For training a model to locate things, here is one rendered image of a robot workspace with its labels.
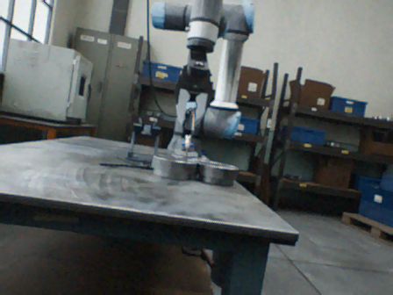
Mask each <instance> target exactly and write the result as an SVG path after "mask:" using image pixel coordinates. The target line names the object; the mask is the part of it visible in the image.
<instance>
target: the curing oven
mask: <svg viewBox="0 0 393 295"><path fill-rule="evenodd" d="M92 68H93V63H91V62H90V61H87V59H85V58H84V57H83V56H82V55H80V54H79V53H77V51H75V50H72V49H68V48H65V47H56V46H52V45H45V44H41V43H38V42H31V41H27V40H17V39H13V38H10V39H9V50H8V54H7V64H6V70H5V75H4V88H3V94H2V103H1V109H0V111H2V112H6V114H5V115H7V116H10V115H11V112H14V113H17V114H25V115H30V116H32V117H34V118H36V117H42V118H45V119H57V120H59V121H60V125H65V121H66V122H77V125H80V124H81V122H84V121H85V119H86V114H87V104H88V100H89V99H90V95H91V91H92V88H91V86H90V83H91V80H92Z"/></svg>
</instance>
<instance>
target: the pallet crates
mask: <svg viewBox="0 0 393 295"><path fill-rule="evenodd" d="M363 185H364V186H363V189H362V196H361V202H360V210H359V214H357V213H355V214H352V213H343V218H342V221H341V223H344V224H345V225H347V226H350V227H352V228H354V229H356V230H359V231H360V232H362V233H364V234H367V235H370V236H371V237H372V238H375V239H377V240H378V241H382V242H385V243H386V244H387V245H390V246H392V247H393V242H391V241H387V240H386V237H387V236H388V237H389V238H392V239H393V174H389V173H384V172H383V173H382V181H381V185H380V186H370V185H366V184H363ZM375 187H376V188H375ZM355 220H359V221H361V225H363V226H365V227H369V228H370V229H371V232H369V231H368V230H365V229H363V228H361V227H358V226H355Z"/></svg>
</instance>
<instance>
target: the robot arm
mask: <svg viewBox="0 0 393 295"><path fill-rule="evenodd" d="M151 24H152V26H153V27H154V28H156V29H161V30H163V31H164V30H165V31H178V32H187V33H188V38H187V45H186V47H187V48H188V49H189V50H190V51H189V55H188V64H186V66H183V68H182V70H181V75H180V76H178V81H177V82H176V83H175V102H176V110H177V113H176V115H178V118H176V120H175V131H174V137H173V139H172V140H171V142H170V144H169V145H168V149H167V154H169V155H172V154H174V153H175V150H176V149H181V150H182V149H185V147H186V146H184V145H181V143H182V142H186V139H184V138H181V137H182V132H183V125H184V122H185V118H186V116H185V113H186V112H188V109H189V108H190V107H192V108H193V110H194V111H193V115H195V117H194V127H193V130H194V132H193V135H192V137H191V139H190V143H192V144H193V147H189V149H188V150H189V151H191V152H196V153H197V154H198V157H201V158H202V150H201V146H200V137H201V134H203V135H208V136H211V137H219V138H221V139H228V140H230V139H232V138H233V137H234V134H235V133H236V132H237V127H238V125H239V120H240V116H241V113H240V112H238V108H239V107H238V106H237V105H236V104H235V100H236V96H237V88H238V83H239V71H240V67H241V62H242V54H243V50H244V45H245V41H247V40H248V39H249V33H250V34H252V33H254V3H253V2H252V1H245V0H193V3H166V2H165V1H163V2H156V3H154V4H153V6H152V8H151ZM220 38H222V39H223V47H222V52H221V56H220V66H219V71H218V84H217V88H216V93H215V100H214V101H213V102H212V103H211V100H212V94H213V88H212V85H213V82H211V76H212V73H211V70H210V69H209V66H208V56H207V54H212V53H213V52H214V48H215V45H216V43H217V39H220ZM187 90H191V91H195V92H197V93H200V95H198V96H196V102H195V103H188V101H189V98H190V94H189V93H188V91H187ZM202 92H203V93H202ZM210 103H211V108H209V107H208V105H209V104H210Z"/></svg>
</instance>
